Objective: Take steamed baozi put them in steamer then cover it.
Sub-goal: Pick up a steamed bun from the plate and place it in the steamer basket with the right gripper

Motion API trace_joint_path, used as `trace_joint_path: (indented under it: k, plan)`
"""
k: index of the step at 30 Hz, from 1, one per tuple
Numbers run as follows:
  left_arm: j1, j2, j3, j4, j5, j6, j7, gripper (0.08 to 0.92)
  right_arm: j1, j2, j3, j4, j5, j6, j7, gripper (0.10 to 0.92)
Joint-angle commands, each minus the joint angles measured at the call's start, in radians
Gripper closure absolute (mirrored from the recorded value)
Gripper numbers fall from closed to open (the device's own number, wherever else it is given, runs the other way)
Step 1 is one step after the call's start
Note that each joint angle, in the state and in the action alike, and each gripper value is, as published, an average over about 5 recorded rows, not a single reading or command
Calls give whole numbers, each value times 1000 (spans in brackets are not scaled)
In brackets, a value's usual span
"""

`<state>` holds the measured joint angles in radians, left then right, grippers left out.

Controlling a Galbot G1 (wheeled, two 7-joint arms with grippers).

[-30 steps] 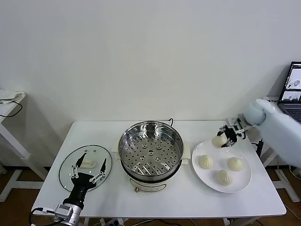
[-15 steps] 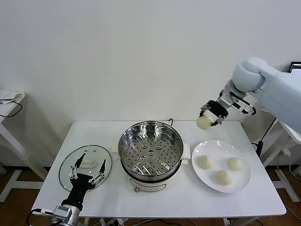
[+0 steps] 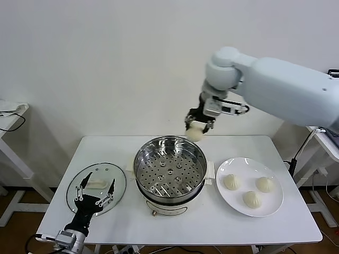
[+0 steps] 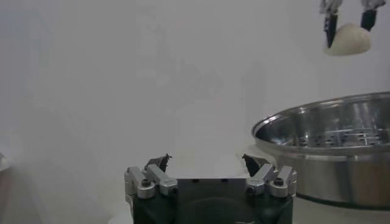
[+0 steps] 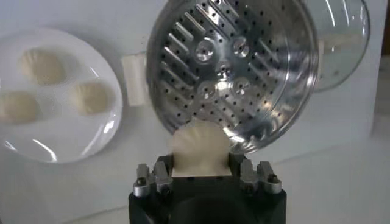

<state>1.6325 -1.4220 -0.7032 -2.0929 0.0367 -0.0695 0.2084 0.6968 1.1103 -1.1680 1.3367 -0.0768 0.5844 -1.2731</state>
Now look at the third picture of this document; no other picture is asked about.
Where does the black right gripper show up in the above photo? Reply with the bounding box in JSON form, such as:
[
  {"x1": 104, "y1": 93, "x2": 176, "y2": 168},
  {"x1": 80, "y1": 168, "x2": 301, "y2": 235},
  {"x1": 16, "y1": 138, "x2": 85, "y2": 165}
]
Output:
[{"x1": 184, "y1": 92, "x2": 215, "y2": 136}]

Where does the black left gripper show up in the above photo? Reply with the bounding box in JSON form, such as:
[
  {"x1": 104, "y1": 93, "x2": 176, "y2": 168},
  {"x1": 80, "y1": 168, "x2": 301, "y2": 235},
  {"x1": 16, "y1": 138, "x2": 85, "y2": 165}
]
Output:
[{"x1": 64, "y1": 171, "x2": 117, "y2": 231}]

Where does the white steamed baozi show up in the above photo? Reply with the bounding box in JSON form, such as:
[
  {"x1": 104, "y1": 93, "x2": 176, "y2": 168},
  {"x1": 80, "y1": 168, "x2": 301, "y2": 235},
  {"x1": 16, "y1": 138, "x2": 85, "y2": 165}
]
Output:
[
  {"x1": 184, "y1": 123, "x2": 206, "y2": 142},
  {"x1": 255, "y1": 176, "x2": 275, "y2": 193},
  {"x1": 243, "y1": 190, "x2": 263, "y2": 209},
  {"x1": 223, "y1": 174, "x2": 243, "y2": 191}
]

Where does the round glass pot lid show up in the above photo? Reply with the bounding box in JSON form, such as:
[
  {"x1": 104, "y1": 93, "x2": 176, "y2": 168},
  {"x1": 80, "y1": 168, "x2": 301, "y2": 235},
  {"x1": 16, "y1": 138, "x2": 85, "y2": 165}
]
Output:
[{"x1": 66, "y1": 162, "x2": 127, "y2": 218}]

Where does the stainless steel steamer basket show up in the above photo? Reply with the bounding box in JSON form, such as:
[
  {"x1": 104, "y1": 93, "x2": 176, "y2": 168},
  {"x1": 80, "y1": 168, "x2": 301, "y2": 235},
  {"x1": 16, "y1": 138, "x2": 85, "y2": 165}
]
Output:
[{"x1": 133, "y1": 135, "x2": 208, "y2": 203}]

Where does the steel steamer pot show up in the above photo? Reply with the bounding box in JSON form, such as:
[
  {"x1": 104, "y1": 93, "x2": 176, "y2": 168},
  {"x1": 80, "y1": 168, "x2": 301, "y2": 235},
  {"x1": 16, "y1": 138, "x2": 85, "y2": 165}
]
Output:
[{"x1": 126, "y1": 156, "x2": 215, "y2": 218}]

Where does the white round plate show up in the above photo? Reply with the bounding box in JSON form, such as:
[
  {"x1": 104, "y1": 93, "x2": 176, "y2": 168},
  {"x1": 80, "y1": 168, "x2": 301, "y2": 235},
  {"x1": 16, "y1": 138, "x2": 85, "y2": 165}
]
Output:
[{"x1": 216, "y1": 158, "x2": 284, "y2": 218}]

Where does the white power strip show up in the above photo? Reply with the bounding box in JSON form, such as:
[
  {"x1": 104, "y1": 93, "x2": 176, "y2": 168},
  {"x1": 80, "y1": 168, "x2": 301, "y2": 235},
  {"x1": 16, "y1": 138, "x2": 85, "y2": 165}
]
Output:
[{"x1": 112, "y1": 244, "x2": 145, "y2": 254}]

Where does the white side table with cloth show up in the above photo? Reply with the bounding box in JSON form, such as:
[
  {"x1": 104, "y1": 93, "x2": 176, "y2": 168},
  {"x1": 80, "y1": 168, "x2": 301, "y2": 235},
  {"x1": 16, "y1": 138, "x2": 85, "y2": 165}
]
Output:
[{"x1": 0, "y1": 102, "x2": 53, "y2": 228}]

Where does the white crumpled cloth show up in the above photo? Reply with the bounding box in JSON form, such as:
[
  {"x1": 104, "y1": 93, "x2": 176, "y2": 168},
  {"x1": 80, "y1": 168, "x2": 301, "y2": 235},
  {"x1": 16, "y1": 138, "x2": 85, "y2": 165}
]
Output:
[{"x1": 0, "y1": 99, "x2": 29, "y2": 117}]

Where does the white laptop side table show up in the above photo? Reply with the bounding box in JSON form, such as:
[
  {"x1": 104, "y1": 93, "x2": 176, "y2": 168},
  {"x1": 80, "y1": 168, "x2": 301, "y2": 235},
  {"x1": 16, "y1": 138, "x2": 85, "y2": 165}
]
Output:
[{"x1": 293, "y1": 125, "x2": 339, "y2": 228}]

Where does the grey open laptop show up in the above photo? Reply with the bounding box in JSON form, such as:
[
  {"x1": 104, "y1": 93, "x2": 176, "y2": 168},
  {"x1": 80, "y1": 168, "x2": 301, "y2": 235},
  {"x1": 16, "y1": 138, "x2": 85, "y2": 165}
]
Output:
[{"x1": 322, "y1": 68, "x2": 339, "y2": 146}]

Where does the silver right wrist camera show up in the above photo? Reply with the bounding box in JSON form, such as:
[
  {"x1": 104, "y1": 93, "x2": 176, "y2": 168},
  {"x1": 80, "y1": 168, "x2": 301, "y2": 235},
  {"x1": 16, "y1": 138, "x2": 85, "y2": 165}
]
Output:
[{"x1": 206, "y1": 98, "x2": 246, "y2": 116}]

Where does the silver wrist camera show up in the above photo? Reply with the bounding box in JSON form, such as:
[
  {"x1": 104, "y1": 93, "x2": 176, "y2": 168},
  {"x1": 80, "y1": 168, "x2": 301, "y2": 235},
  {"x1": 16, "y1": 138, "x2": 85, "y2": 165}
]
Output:
[
  {"x1": 206, "y1": 98, "x2": 246, "y2": 116},
  {"x1": 35, "y1": 229, "x2": 79, "y2": 248}
]

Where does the black right camera cable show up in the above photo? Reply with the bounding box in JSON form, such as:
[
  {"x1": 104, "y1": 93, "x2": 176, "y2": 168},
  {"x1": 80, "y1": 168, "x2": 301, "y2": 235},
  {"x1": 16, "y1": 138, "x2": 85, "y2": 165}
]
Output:
[{"x1": 219, "y1": 97, "x2": 251, "y2": 116}]

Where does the black camera cable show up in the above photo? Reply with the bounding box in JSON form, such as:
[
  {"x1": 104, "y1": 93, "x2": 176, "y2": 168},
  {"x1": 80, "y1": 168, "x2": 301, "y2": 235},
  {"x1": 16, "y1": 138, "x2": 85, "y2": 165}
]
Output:
[
  {"x1": 25, "y1": 234, "x2": 58, "y2": 252},
  {"x1": 219, "y1": 97, "x2": 251, "y2": 116}
]

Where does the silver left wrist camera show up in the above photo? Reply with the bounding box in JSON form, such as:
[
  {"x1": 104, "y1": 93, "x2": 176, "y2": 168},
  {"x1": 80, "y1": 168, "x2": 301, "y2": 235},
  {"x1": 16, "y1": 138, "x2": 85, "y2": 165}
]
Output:
[{"x1": 35, "y1": 229, "x2": 79, "y2": 248}]

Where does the black left camera cable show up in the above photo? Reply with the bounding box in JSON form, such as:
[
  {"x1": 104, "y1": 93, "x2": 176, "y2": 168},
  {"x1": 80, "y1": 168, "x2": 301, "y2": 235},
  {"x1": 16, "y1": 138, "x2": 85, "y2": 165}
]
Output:
[{"x1": 25, "y1": 234, "x2": 58, "y2": 252}]

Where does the thin black cable loop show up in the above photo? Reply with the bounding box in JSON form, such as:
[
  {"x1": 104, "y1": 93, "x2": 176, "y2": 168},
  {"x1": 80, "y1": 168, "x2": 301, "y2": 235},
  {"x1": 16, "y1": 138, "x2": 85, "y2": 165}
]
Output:
[{"x1": 0, "y1": 111, "x2": 26, "y2": 132}]

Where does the laptop charger cable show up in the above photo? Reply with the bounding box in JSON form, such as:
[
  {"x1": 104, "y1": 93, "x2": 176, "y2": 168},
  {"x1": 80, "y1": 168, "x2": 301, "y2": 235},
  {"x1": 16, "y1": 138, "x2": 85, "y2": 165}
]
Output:
[{"x1": 294, "y1": 126, "x2": 327, "y2": 161}]

